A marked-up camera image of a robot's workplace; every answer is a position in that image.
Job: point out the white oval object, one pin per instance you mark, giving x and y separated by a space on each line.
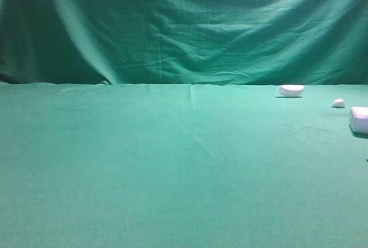
291 91

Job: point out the green tablecloth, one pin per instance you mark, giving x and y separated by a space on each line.
181 166

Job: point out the green backdrop curtain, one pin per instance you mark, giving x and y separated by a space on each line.
220 42

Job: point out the white earphone case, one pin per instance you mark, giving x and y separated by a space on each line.
339 103

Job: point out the white box object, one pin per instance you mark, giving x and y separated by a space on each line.
358 119

